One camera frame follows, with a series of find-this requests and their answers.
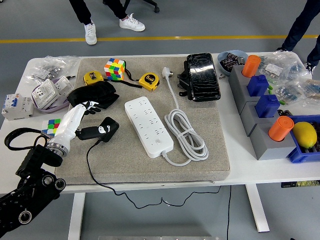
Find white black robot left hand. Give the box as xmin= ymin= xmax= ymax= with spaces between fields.
xmin=48 ymin=100 xmax=113 ymax=149

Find thin black adapter cord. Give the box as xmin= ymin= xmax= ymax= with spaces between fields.
xmin=86 ymin=139 xmax=222 ymax=210

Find black power adapter plug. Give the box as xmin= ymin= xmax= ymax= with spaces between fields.
xmin=96 ymin=116 xmax=120 ymax=144

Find white power strip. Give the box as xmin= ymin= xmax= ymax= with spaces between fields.
xmin=124 ymin=95 xmax=175 ymax=159

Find small colourful puzzle cube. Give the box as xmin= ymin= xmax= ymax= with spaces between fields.
xmin=41 ymin=117 xmax=62 ymax=138

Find large white socket panel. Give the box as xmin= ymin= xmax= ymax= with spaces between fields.
xmin=31 ymin=78 xmax=61 ymax=110

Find black cloth pouch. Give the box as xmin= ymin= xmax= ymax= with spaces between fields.
xmin=67 ymin=80 xmax=120 ymax=113

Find white circuit breaker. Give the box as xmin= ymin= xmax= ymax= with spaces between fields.
xmin=1 ymin=91 xmax=35 ymax=121

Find small yellow tape measure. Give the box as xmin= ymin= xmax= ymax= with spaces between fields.
xmin=82 ymin=71 xmax=105 ymax=86

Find clear bag of screws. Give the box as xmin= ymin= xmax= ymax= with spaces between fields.
xmin=26 ymin=55 xmax=81 ymax=83

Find large colourful puzzle cube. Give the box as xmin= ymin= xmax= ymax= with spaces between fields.
xmin=103 ymin=57 xmax=126 ymax=81

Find grey-brown mat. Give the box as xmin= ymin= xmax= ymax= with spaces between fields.
xmin=54 ymin=55 xmax=231 ymax=186

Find white table leg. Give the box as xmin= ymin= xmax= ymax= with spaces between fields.
xmin=67 ymin=192 xmax=87 ymax=240
xmin=244 ymin=184 xmax=271 ymax=233

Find person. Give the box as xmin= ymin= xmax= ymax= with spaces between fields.
xmin=68 ymin=0 xmax=146 ymax=46
xmin=274 ymin=0 xmax=320 ymax=76

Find black plastic holder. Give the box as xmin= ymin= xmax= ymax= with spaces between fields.
xmin=176 ymin=59 xmax=193 ymax=98

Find glossy black case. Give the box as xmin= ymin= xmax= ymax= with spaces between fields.
xmin=186 ymin=52 xmax=223 ymax=103

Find black chair base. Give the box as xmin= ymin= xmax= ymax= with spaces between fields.
xmin=136 ymin=0 xmax=161 ymax=14

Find light blue bowl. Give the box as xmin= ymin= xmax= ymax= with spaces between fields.
xmin=216 ymin=49 xmax=249 ymax=77

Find grey block base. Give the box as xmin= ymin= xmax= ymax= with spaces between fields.
xmin=228 ymin=65 xmax=254 ymax=98
xmin=250 ymin=122 xmax=305 ymax=161
xmin=241 ymin=101 xmax=281 ymax=138
xmin=234 ymin=84 xmax=270 ymax=115

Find black electronic parts heap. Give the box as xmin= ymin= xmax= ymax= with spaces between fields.
xmin=221 ymin=52 xmax=247 ymax=70

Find orange cylinder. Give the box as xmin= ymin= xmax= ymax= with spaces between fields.
xmin=268 ymin=115 xmax=295 ymax=143
xmin=241 ymin=54 xmax=262 ymax=79

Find blue block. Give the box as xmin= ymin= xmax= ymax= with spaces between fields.
xmin=254 ymin=94 xmax=281 ymax=119
xmin=246 ymin=74 xmax=270 ymax=98

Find small black connector parts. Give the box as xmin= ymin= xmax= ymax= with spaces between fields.
xmin=276 ymin=108 xmax=293 ymax=118

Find clear bag with labelled parts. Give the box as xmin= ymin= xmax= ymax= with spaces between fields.
xmin=258 ymin=51 xmax=312 ymax=83

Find clear bag with blue parts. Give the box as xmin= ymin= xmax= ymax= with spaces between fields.
xmin=271 ymin=81 xmax=305 ymax=106

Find blue plastic bin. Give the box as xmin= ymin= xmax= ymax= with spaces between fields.
xmin=286 ymin=114 xmax=320 ymax=165

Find yellow lemon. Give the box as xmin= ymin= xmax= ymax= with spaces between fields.
xmin=292 ymin=121 xmax=318 ymax=150

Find black table control panel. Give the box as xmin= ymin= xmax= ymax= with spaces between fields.
xmin=280 ymin=180 xmax=320 ymax=189

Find clear bag with brown parts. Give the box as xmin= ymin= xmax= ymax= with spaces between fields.
xmin=298 ymin=77 xmax=320 ymax=107

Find yellow tape measure with strap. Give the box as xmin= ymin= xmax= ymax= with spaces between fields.
xmin=119 ymin=66 xmax=161 ymax=93

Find white power strip cable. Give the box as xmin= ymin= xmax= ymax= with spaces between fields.
xmin=161 ymin=65 xmax=210 ymax=167

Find hanging black cable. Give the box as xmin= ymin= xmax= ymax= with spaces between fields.
xmin=226 ymin=185 xmax=233 ymax=240

